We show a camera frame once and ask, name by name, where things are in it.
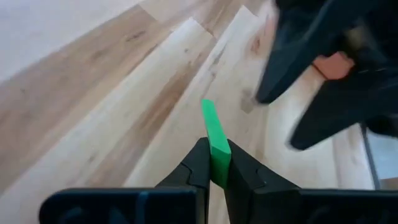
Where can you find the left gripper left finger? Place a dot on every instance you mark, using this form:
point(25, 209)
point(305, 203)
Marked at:
point(192, 177)

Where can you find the orange plastic bin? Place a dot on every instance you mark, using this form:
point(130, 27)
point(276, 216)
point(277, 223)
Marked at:
point(334, 67)

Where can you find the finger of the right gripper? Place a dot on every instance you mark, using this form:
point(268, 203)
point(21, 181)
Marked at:
point(357, 102)
point(289, 59)

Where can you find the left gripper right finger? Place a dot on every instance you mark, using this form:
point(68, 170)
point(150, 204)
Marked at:
point(245, 183)

